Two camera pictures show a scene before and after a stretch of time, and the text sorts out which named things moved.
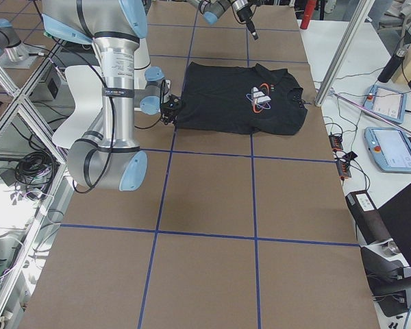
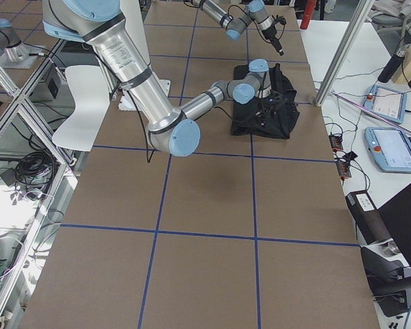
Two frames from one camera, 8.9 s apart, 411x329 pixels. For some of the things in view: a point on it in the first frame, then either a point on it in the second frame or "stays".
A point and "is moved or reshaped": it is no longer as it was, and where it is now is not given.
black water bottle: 392,66 stays
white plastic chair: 85,83 stays
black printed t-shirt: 241,99 is moved or reshaped
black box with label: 367,217 stays
